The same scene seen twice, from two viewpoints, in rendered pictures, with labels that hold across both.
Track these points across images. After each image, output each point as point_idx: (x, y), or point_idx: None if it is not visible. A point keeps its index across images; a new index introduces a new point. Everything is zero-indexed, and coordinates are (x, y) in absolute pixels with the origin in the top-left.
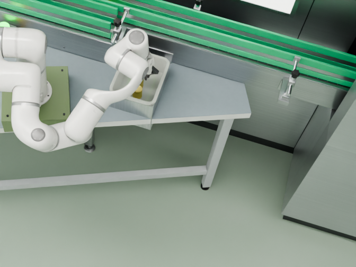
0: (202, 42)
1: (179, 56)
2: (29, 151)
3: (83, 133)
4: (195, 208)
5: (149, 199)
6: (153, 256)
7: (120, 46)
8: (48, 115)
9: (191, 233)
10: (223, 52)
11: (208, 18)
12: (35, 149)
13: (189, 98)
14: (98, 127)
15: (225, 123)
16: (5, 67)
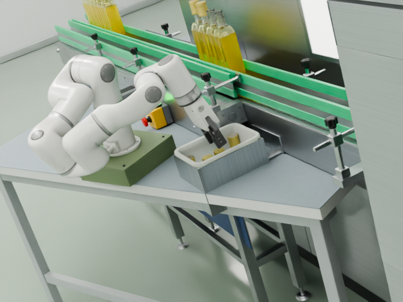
0: (296, 112)
1: (285, 140)
2: (206, 301)
3: (71, 143)
4: None
5: None
6: None
7: (147, 68)
8: (111, 163)
9: None
10: (315, 126)
11: (313, 85)
12: (213, 301)
13: (264, 183)
14: (294, 301)
15: (314, 238)
16: (61, 82)
